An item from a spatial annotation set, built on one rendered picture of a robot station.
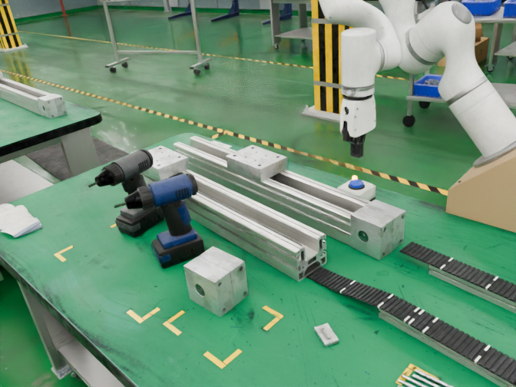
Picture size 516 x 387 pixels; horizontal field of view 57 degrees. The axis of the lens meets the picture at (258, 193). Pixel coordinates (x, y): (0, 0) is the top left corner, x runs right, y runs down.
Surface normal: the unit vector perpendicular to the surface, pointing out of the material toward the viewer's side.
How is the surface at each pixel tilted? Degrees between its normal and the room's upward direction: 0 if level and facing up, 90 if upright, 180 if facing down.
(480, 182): 90
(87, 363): 0
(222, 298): 90
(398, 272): 0
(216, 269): 0
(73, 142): 90
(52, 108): 90
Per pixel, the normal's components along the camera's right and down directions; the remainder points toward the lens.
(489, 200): -0.67, 0.40
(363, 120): 0.66, 0.30
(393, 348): -0.09, -0.88
